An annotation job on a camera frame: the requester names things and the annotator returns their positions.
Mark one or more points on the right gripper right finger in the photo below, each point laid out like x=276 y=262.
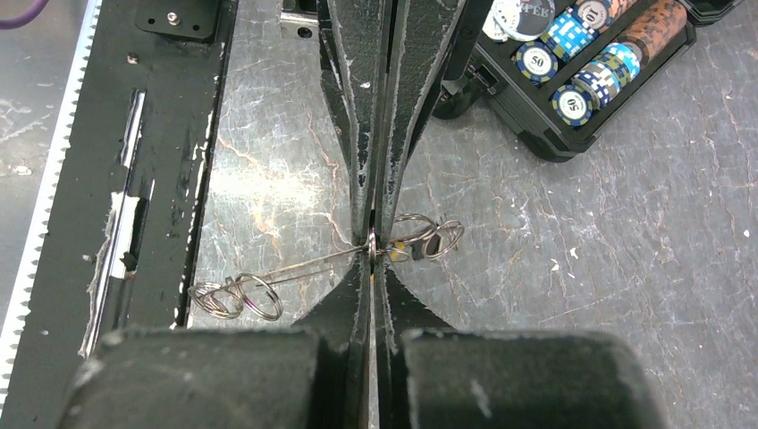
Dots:
x=431 y=375

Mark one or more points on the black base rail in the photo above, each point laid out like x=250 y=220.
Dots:
x=113 y=238

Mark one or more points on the large metal keyring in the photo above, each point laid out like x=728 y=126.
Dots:
x=256 y=293

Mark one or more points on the black poker chip case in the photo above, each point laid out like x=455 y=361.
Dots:
x=556 y=71

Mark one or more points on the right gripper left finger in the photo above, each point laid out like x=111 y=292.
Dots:
x=310 y=375

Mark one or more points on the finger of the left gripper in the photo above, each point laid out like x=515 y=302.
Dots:
x=354 y=39
x=421 y=35

